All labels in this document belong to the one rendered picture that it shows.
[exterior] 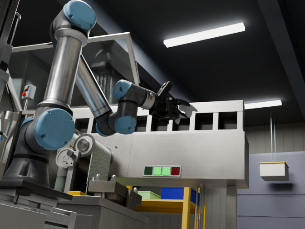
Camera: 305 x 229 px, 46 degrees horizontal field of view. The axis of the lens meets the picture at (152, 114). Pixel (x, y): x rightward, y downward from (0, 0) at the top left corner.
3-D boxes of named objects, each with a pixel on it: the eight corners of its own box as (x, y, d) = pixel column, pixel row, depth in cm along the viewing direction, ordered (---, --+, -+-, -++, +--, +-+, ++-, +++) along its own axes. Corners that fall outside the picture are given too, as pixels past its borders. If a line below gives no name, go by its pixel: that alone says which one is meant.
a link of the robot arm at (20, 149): (42, 165, 130) (50, 130, 135) (56, 159, 120) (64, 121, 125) (8, 157, 124) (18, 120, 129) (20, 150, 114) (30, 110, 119)
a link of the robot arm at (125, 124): (123, 138, 138) (126, 112, 143) (139, 132, 130) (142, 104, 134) (105, 133, 134) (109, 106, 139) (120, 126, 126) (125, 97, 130)
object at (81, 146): (76, 140, 219) (87, 136, 217) (77, 141, 220) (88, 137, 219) (77, 151, 215) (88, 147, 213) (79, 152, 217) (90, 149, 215)
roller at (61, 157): (54, 166, 219) (58, 147, 224) (76, 177, 241) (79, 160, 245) (71, 167, 215) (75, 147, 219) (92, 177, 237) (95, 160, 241)
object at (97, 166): (86, 183, 207) (91, 152, 214) (104, 192, 227) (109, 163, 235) (87, 183, 207) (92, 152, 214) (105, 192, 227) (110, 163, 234)
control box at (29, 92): (19, 97, 253) (22, 85, 257) (27, 101, 258) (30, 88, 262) (25, 96, 249) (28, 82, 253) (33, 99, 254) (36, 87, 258)
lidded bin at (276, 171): (289, 181, 728) (289, 167, 739) (285, 176, 694) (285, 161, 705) (263, 181, 752) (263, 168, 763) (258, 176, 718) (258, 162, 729)
